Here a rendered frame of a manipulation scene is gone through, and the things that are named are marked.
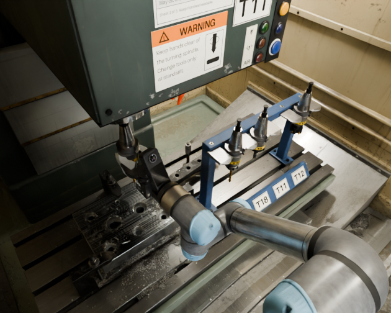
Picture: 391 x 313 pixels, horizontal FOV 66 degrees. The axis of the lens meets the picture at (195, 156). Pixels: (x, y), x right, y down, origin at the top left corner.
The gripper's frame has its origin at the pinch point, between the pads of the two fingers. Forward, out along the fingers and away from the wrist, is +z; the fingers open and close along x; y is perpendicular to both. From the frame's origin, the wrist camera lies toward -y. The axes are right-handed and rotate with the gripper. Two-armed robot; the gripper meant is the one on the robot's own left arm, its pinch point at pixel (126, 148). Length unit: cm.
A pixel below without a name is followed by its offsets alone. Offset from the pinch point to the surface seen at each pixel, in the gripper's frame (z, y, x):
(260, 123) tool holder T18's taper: -19.6, -2.7, 35.9
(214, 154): -16.2, 2.8, 20.0
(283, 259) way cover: -44, 50, 36
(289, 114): -19, 3, 54
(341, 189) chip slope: -41, 46, 82
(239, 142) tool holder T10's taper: -20.1, -1.3, 25.9
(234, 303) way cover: -42, 49, 9
